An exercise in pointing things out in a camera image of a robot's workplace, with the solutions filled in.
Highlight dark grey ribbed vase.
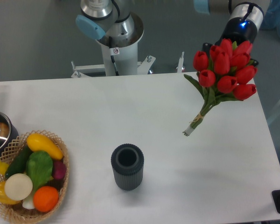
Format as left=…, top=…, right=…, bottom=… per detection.
left=111, top=143, right=144, bottom=191

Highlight blue plastic bag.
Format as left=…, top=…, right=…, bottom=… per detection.
left=260, top=0, right=280, bottom=38

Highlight green cucumber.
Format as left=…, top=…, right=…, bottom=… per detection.
left=5, top=145, right=32, bottom=179

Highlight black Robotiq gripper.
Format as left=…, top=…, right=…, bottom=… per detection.
left=202, top=20, right=259, bottom=66

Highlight green lettuce leaf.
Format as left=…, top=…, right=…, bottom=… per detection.
left=26, top=151, right=53, bottom=193

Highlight yellow banana tip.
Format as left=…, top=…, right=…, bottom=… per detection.
left=0, top=160, right=9, bottom=175

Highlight purple red onion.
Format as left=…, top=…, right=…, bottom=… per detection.
left=52, top=161, right=67, bottom=180

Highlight orange fruit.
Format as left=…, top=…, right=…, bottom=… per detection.
left=33, top=186, right=59, bottom=212

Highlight woven wicker basket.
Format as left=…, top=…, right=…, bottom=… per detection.
left=0, top=130, right=70, bottom=224

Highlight white round onion slice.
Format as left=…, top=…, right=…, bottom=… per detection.
left=4, top=173, right=33, bottom=201

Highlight white leek stalk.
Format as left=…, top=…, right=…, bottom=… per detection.
left=22, top=192, right=35, bottom=210

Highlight red tulip bouquet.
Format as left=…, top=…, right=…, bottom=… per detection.
left=183, top=39, right=258, bottom=136

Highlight yellow squash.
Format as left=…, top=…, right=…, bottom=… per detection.
left=26, top=133, right=63, bottom=160

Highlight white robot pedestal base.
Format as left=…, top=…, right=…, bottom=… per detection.
left=70, top=39, right=186, bottom=78

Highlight yellow bell pepper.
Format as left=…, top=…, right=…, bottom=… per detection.
left=0, top=181, right=21, bottom=205

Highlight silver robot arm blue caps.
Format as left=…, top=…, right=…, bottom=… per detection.
left=76, top=0, right=271, bottom=73

